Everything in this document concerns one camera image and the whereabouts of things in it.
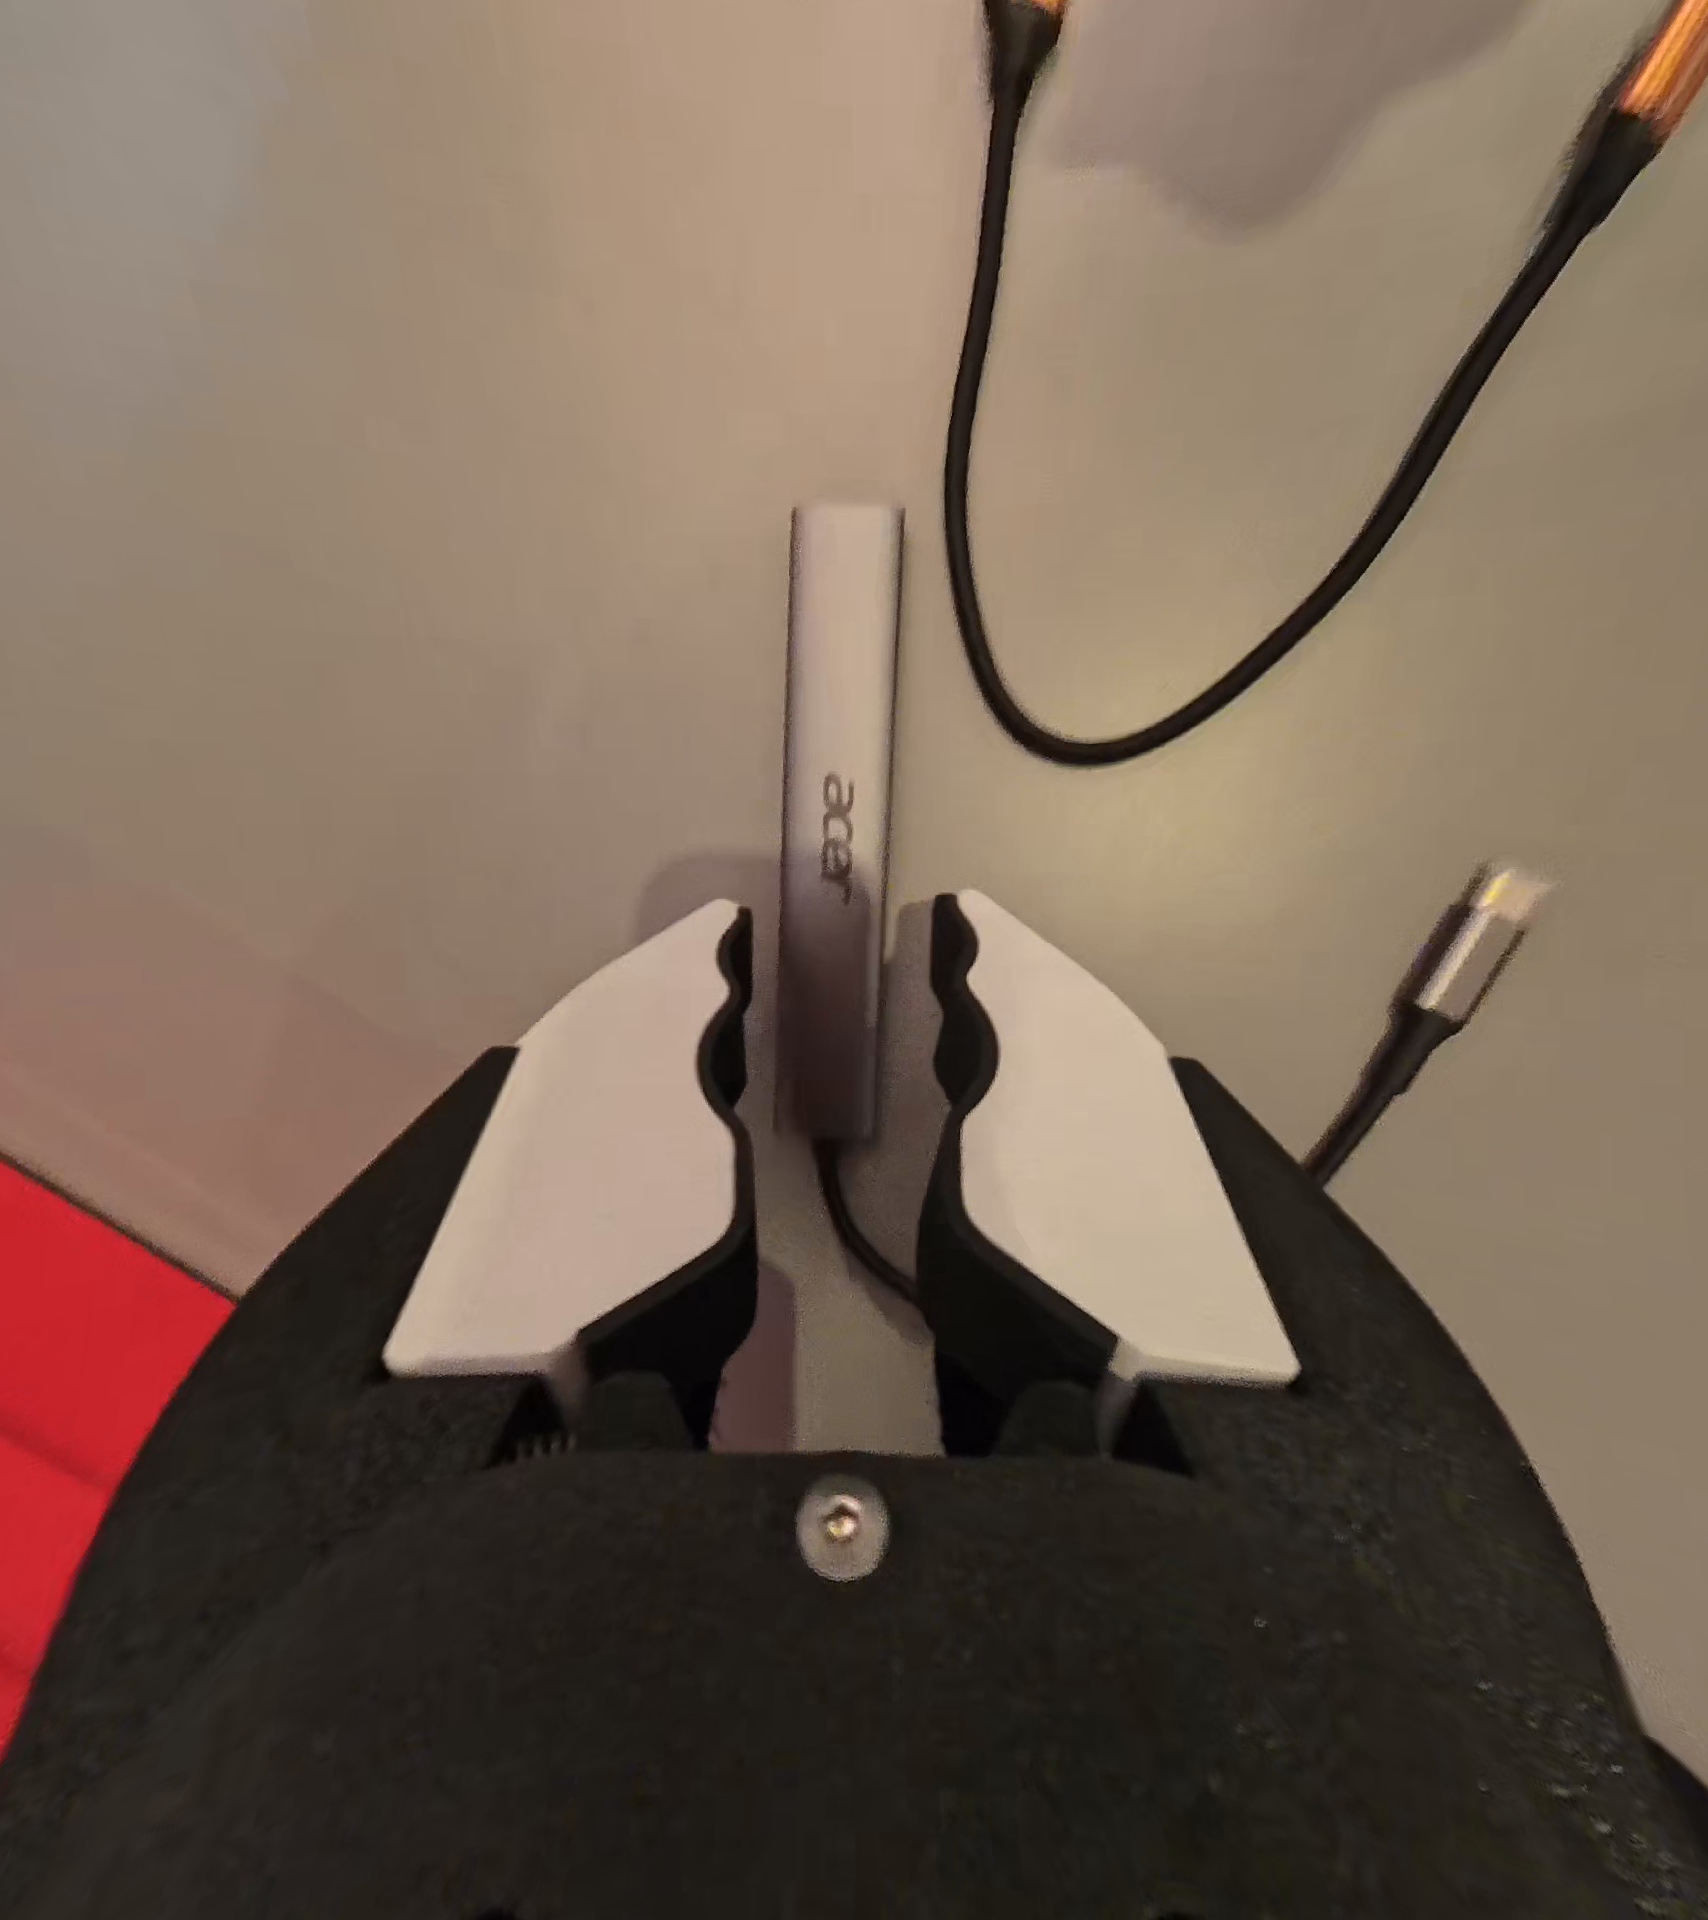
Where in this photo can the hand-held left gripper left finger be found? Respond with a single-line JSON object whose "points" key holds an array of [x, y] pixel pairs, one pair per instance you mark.
{"points": [[568, 1184]]}

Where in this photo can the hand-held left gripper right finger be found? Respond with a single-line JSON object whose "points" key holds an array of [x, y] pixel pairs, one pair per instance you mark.
{"points": [[1109, 1184]]}

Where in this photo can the red plastic bin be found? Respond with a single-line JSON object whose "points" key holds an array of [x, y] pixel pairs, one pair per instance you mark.
{"points": [[14, 1350]]}

